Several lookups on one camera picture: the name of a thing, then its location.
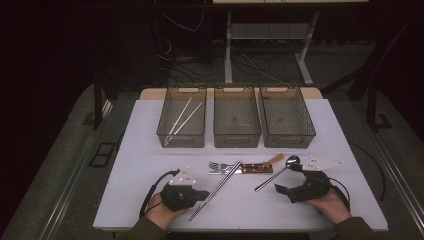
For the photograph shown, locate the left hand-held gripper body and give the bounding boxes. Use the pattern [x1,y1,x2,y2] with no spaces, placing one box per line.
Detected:
[160,166,202,212]

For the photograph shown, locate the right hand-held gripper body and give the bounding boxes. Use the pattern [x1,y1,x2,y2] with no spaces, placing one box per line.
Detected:
[287,155,345,204]

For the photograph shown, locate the metal chopstick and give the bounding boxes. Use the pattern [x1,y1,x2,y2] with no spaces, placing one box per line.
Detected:
[187,159,242,223]
[189,160,243,223]

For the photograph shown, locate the metal spoon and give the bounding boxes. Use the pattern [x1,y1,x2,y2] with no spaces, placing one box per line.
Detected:
[254,155,302,193]

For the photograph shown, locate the wooden spatula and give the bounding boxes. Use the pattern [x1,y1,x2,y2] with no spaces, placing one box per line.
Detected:
[252,153,285,173]

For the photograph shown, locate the smoky clear plastic bin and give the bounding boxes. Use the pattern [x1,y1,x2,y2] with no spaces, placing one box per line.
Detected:
[213,84,263,149]
[259,84,317,149]
[156,85,208,149]

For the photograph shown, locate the wooden-handled knife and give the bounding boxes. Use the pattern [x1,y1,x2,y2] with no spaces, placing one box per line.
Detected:
[208,165,274,175]

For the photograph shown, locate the wooden-handled fork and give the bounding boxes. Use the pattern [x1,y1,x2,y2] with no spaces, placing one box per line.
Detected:
[208,161,268,172]

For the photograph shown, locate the white chopstick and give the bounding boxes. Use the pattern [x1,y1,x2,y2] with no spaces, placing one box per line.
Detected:
[164,101,204,147]
[163,96,194,146]

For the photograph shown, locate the person's right hand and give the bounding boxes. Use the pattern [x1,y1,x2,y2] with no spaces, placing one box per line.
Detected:
[303,189,353,225]

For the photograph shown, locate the person's left hand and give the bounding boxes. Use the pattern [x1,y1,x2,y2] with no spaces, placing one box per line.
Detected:
[145,193,188,231]

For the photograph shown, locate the white table cover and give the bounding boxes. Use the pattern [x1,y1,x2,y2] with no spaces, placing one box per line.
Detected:
[93,98,389,232]

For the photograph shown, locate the black floor frames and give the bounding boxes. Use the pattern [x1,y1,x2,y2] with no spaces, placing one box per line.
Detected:
[89,142,117,168]

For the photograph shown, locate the black metal stand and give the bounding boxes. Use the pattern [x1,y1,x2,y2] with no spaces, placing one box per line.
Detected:
[366,84,394,132]

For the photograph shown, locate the tan wooden table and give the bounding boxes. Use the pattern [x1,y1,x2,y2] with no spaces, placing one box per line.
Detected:
[139,87,324,101]

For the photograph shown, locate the left hand-held gripper cable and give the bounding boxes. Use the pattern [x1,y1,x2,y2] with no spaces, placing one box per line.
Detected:
[139,169,181,219]

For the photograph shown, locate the hand-held gripper cable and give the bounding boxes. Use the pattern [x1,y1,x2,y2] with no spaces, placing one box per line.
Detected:
[139,169,181,219]
[328,176,352,213]

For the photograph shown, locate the right hand-held gripper cable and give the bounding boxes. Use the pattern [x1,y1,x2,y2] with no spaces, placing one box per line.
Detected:
[328,176,352,213]

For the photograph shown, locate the black floor cable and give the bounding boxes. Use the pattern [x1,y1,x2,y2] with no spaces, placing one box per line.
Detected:
[348,141,388,204]

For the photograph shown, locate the metal floor rail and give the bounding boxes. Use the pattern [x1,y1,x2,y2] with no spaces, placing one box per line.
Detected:
[43,99,114,240]
[369,129,424,228]

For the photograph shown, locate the white-frame desk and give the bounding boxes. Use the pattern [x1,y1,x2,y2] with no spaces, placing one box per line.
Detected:
[213,0,369,86]

